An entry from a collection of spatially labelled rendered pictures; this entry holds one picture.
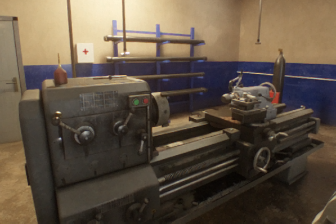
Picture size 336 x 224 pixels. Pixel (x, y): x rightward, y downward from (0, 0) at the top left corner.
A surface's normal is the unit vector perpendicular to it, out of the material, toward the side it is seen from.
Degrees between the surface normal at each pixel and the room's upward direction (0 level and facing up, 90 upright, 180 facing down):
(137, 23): 90
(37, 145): 90
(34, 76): 90
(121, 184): 32
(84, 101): 90
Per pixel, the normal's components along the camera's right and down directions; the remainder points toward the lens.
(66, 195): 0.28, -0.74
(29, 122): 0.53, 0.17
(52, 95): 0.37, -0.58
